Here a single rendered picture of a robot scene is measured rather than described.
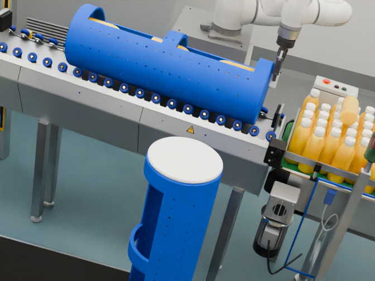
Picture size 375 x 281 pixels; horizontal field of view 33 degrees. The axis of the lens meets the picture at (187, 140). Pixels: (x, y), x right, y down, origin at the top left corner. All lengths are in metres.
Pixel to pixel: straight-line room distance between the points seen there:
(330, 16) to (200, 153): 0.77
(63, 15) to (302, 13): 2.26
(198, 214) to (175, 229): 0.10
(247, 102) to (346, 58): 3.09
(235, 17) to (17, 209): 1.54
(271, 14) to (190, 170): 1.21
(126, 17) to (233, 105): 1.83
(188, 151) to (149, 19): 2.07
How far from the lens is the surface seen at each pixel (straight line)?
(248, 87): 2.61
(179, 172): 2.22
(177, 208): 2.26
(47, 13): 4.51
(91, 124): 2.98
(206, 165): 2.29
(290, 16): 2.57
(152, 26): 4.30
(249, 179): 2.85
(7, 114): 3.75
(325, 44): 5.59
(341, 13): 2.64
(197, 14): 3.43
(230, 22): 3.16
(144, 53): 2.69
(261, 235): 2.69
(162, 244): 2.38
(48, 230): 3.45
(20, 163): 3.89
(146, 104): 2.79
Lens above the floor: 2.33
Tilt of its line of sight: 32 degrees down
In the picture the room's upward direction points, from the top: 13 degrees clockwise
